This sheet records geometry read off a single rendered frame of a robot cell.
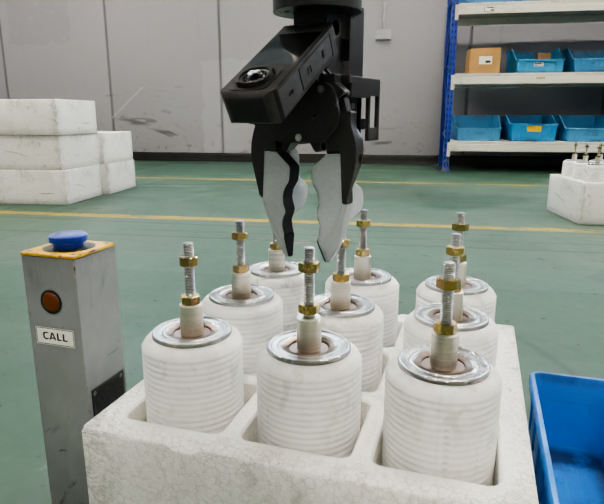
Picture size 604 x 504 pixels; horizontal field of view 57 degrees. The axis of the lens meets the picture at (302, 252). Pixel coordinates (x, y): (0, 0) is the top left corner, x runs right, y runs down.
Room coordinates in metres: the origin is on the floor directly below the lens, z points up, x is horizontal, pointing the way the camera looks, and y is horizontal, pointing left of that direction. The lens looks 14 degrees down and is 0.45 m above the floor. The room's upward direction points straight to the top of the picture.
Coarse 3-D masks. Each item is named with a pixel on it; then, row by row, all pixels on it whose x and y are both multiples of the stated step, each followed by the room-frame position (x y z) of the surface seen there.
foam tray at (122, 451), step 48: (384, 384) 0.53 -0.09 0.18; (96, 432) 0.45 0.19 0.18; (144, 432) 0.44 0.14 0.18; (192, 432) 0.44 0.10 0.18; (240, 432) 0.44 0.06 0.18; (96, 480) 0.45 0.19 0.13; (144, 480) 0.43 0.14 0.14; (192, 480) 0.42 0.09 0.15; (240, 480) 0.40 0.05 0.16; (288, 480) 0.39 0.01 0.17; (336, 480) 0.38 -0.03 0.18; (384, 480) 0.38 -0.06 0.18; (432, 480) 0.38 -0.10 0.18; (528, 480) 0.38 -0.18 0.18
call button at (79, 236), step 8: (56, 232) 0.60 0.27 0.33; (64, 232) 0.60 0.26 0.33; (72, 232) 0.60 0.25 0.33; (80, 232) 0.60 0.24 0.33; (56, 240) 0.58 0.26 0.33; (64, 240) 0.58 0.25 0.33; (72, 240) 0.58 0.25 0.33; (80, 240) 0.59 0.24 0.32; (56, 248) 0.58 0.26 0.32; (64, 248) 0.58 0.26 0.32; (72, 248) 0.58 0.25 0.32
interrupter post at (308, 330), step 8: (304, 320) 0.46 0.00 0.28; (312, 320) 0.46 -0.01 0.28; (320, 320) 0.46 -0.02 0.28; (304, 328) 0.46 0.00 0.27; (312, 328) 0.46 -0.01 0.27; (320, 328) 0.46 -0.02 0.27; (304, 336) 0.46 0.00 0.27; (312, 336) 0.46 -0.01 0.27; (320, 336) 0.46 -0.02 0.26; (304, 344) 0.46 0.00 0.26; (312, 344) 0.46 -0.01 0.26; (320, 344) 0.46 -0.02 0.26; (304, 352) 0.46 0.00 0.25; (312, 352) 0.46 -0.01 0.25
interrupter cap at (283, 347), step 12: (276, 336) 0.48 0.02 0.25; (288, 336) 0.49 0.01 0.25; (324, 336) 0.49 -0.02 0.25; (336, 336) 0.49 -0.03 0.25; (276, 348) 0.46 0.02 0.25; (288, 348) 0.46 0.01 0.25; (324, 348) 0.47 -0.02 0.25; (336, 348) 0.46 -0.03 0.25; (348, 348) 0.46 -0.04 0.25; (288, 360) 0.43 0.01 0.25; (300, 360) 0.43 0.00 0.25; (312, 360) 0.43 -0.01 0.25; (324, 360) 0.43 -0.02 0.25; (336, 360) 0.44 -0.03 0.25
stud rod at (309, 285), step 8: (304, 248) 0.46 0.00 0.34; (312, 248) 0.46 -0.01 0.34; (304, 256) 0.47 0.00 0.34; (312, 256) 0.46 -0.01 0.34; (304, 280) 0.46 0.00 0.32; (312, 280) 0.46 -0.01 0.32; (304, 288) 0.46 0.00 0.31; (312, 288) 0.46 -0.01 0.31; (304, 296) 0.46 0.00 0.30; (312, 296) 0.46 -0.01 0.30; (312, 304) 0.46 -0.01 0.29
